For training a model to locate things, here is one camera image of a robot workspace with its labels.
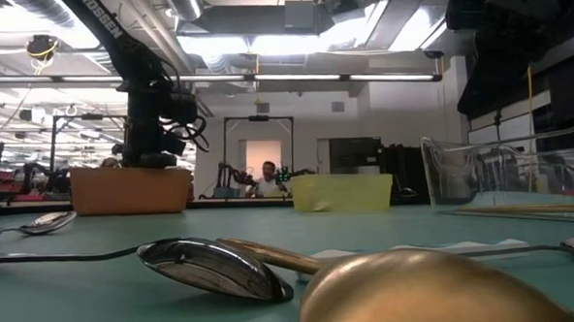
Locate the person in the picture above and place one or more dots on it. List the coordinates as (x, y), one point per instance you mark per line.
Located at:
(268, 183)
(108, 163)

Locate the black spoon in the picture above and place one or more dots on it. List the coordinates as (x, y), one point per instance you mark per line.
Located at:
(214, 268)

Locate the yellow plastic bin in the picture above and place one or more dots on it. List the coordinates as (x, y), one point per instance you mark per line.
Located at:
(351, 192)

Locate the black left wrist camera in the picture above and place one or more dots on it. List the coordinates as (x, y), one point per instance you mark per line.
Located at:
(183, 107)

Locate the green table mat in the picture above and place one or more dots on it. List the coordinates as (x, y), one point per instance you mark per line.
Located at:
(79, 296)

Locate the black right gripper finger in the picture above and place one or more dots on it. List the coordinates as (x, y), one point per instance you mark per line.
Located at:
(496, 69)

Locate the background black robot arm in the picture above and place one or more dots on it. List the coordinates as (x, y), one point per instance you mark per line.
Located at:
(32, 171)
(302, 172)
(227, 172)

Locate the black station frame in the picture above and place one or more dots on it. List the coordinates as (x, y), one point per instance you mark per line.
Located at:
(258, 118)
(53, 142)

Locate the orange plastic bin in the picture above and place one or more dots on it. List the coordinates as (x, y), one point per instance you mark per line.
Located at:
(128, 192)

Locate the blue box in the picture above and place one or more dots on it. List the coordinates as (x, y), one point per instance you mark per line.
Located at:
(226, 193)

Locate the long ceiling light tube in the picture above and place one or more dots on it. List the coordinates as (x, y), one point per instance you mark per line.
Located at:
(390, 77)

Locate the grey ceiling box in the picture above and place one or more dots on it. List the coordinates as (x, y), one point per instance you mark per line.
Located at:
(300, 15)

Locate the silver ventilation duct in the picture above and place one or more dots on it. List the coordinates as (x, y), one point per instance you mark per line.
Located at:
(185, 3)

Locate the black table frame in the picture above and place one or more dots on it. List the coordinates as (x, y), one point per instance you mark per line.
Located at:
(240, 203)

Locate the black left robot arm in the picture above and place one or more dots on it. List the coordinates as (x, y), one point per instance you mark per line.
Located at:
(116, 37)

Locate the black cabinet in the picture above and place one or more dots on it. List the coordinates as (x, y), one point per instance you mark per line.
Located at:
(355, 155)

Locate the black storage unit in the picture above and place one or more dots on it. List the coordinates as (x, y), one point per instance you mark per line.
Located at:
(404, 173)

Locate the clear glass tray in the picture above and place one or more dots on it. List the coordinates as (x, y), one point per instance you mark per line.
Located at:
(443, 173)

